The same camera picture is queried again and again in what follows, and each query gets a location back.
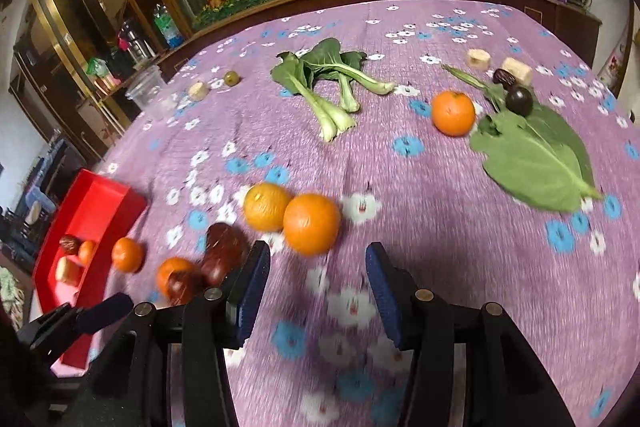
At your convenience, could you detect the yellowish orange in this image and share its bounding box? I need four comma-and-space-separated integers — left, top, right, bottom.
243, 182, 292, 232

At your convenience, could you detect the small tangerine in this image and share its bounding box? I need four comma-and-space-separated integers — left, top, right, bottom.
155, 257, 198, 305
111, 237, 145, 274
77, 239, 98, 268

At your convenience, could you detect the green bag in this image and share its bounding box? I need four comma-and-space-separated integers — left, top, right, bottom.
86, 57, 111, 80

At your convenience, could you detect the green bok choy bunch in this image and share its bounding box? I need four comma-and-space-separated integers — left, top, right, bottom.
270, 38, 398, 144

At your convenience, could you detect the black steel thermos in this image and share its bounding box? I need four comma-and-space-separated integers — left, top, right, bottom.
119, 19, 153, 62

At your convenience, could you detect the dark purple plum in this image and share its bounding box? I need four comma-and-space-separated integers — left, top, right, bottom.
505, 86, 535, 115

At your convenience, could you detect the red tray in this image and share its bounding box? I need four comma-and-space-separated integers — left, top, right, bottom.
31, 168, 149, 369

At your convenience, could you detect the clear plastic cup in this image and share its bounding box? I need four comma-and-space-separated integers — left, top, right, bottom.
124, 64, 173, 120

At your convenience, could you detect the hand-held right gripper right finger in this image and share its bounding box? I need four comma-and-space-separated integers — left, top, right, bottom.
365, 242, 576, 427

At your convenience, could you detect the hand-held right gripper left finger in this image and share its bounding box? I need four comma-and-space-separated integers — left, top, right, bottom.
90, 239, 273, 427

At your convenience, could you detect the glossy red date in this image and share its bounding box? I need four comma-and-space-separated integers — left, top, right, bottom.
200, 222, 248, 288

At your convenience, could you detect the dark wooden cabinet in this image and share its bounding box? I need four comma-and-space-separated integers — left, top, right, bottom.
522, 0, 603, 68

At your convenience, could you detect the large orange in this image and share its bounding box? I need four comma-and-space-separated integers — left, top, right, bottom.
283, 193, 342, 257
431, 90, 476, 138

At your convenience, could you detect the green plastic bottle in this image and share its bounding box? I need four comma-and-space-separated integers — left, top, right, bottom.
152, 4, 185, 49

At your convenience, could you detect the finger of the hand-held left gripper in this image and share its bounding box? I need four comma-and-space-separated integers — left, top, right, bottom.
17, 292, 135, 358

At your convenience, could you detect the large green leaf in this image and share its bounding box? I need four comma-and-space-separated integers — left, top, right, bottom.
441, 63, 604, 214

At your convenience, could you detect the purple floral tablecloth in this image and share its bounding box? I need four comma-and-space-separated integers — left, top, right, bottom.
92, 0, 640, 427

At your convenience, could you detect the dark brown round fruit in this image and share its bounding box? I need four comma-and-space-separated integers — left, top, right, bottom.
166, 271, 203, 307

